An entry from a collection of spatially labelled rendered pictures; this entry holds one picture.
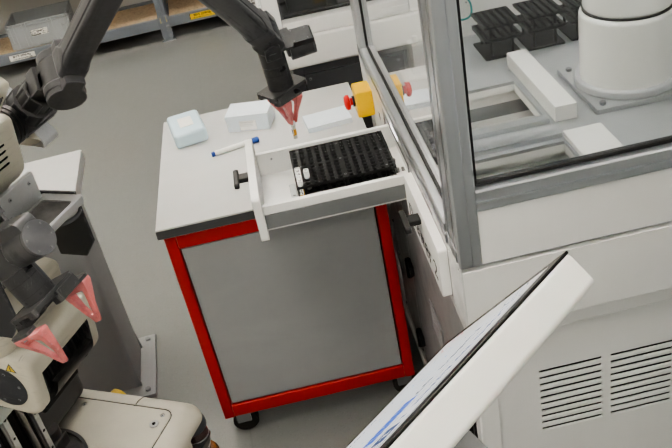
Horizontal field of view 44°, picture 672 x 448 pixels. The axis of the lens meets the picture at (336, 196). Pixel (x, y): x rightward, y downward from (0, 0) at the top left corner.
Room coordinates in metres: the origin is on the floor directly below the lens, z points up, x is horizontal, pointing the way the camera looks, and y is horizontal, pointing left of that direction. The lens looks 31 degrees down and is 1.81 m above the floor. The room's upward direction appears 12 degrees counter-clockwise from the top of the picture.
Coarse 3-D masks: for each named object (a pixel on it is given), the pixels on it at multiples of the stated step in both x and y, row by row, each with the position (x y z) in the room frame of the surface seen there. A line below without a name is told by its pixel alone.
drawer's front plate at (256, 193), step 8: (248, 144) 1.75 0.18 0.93; (248, 152) 1.71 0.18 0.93; (248, 160) 1.67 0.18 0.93; (256, 160) 1.76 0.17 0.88; (248, 168) 1.64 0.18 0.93; (256, 168) 1.68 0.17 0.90; (248, 176) 1.60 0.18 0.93; (256, 176) 1.61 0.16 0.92; (256, 184) 1.56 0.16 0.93; (256, 192) 1.53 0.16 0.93; (256, 200) 1.50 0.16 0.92; (256, 208) 1.50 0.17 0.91; (256, 216) 1.50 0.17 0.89; (264, 224) 1.50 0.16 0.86; (264, 232) 1.50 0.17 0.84; (264, 240) 1.50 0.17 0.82
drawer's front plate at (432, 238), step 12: (408, 180) 1.45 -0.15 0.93; (408, 192) 1.44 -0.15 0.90; (420, 192) 1.40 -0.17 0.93; (408, 204) 1.47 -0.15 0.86; (420, 204) 1.35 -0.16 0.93; (420, 216) 1.33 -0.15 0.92; (420, 228) 1.35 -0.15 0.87; (432, 228) 1.27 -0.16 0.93; (420, 240) 1.38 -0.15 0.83; (432, 240) 1.23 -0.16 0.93; (432, 252) 1.25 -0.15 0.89; (444, 252) 1.20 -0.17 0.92; (432, 264) 1.27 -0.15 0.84; (444, 264) 1.20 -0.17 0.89; (444, 276) 1.20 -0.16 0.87; (444, 288) 1.20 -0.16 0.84
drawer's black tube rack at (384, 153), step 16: (320, 144) 1.73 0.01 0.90; (336, 144) 1.72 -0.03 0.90; (352, 144) 1.70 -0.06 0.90; (368, 144) 1.69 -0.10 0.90; (384, 144) 1.67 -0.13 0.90; (304, 160) 1.68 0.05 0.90; (320, 160) 1.66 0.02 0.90; (336, 160) 1.65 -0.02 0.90; (352, 160) 1.63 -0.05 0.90; (368, 160) 1.61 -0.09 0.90; (384, 160) 1.60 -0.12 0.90; (320, 176) 1.59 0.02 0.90; (336, 176) 1.57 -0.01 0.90; (352, 176) 1.56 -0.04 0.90; (368, 176) 1.59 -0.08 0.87; (384, 176) 1.58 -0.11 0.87
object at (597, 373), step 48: (432, 288) 1.51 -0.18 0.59; (432, 336) 1.62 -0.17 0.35; (576, 336) 1.13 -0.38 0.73; (624, 336) 1.13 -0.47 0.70; (528, 384) 1.12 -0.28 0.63; (576, 384) 1.13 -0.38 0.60; (624, 384) 1.13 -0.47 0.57; (480, 432) 1.12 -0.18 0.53; (528, 432) 1.12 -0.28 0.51; (576, 432) 1.13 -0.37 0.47; (624, 432) 1.13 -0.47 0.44
